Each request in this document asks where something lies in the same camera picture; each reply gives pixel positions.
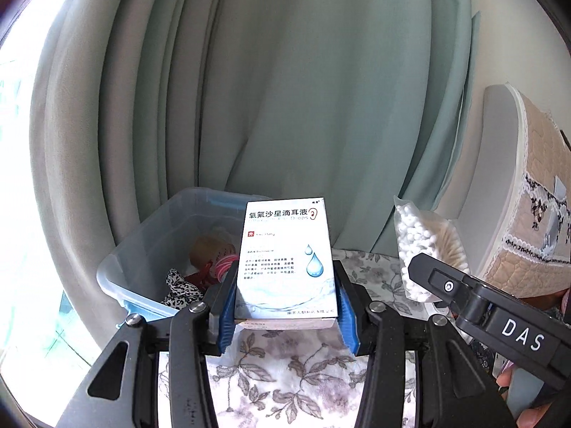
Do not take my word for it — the bag of cotton swabs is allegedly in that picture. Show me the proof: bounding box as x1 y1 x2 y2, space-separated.
393 194 471 308

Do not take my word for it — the floral printed blanket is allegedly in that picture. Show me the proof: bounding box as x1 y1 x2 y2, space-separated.
154 247 500 428

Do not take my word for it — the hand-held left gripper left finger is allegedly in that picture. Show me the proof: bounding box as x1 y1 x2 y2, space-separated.
67 265 242 428

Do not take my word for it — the white and blue medicine box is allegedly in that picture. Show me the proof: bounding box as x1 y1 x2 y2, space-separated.
233 196 340 331

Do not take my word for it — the peach soft item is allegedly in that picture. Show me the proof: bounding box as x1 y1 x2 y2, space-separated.
190 232 235 268

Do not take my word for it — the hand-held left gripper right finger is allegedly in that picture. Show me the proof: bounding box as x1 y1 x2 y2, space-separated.
334 261 509 428

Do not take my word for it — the clear plastic container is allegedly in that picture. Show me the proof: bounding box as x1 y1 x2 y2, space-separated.
96 187 277 326

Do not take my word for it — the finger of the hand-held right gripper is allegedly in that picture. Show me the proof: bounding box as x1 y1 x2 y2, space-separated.
407 253 480 317

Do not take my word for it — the black and white spotted scrunchie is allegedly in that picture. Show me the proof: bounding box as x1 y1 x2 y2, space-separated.
161 268 206 310

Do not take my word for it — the person's right hand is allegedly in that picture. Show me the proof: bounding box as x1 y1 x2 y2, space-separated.
496 363 571 428

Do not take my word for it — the pale green curtain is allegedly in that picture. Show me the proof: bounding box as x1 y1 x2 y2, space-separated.
27 0 482 322

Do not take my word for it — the grey padded headboard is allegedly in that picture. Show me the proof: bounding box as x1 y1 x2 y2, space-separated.
439 84 536 277

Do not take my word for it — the pink hair tie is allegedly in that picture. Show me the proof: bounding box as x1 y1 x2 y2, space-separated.
196 254 237 286

